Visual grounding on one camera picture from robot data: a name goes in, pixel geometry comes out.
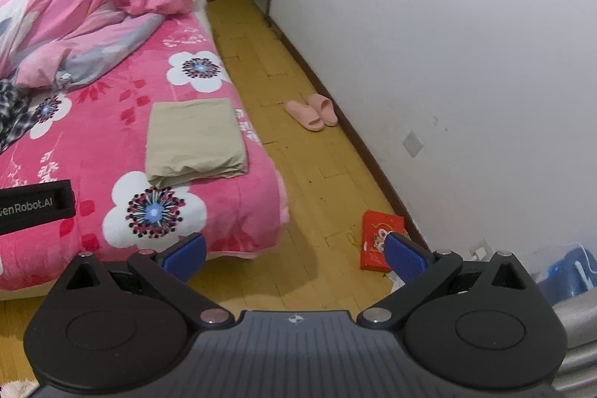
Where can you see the pink floral bed sheet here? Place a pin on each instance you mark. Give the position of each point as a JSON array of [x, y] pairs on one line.
[[93, 136]]

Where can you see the beige pants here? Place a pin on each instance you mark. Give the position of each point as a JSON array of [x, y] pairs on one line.
[[191, 136]]

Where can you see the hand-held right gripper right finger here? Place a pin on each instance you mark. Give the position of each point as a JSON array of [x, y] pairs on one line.
[[405, 258]]

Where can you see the pink slipper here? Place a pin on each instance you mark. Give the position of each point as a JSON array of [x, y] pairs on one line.
[[326, 108], [305, 118]]

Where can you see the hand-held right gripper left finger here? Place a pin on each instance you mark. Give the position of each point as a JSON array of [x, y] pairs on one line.
[[186, 255]]

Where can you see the red printed bag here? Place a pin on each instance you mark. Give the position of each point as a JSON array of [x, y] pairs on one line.
[[373, 239]]

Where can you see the black white plaid shirt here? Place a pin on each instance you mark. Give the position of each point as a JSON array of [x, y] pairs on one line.
[[11, 118]]

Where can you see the white wall plate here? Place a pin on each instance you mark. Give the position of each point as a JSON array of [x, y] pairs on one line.
[[413, 143]]

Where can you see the blue plastic container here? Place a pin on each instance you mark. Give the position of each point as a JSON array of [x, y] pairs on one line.
[[569, 272]]

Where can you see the white wall socket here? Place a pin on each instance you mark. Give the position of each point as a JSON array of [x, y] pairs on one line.
[[480, 249]]

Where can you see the grey ribbed tube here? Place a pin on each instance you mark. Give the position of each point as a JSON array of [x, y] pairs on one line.
[[580, 332]]

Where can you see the white fluffy rug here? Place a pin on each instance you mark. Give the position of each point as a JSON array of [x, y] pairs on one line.
[[14, 391]]

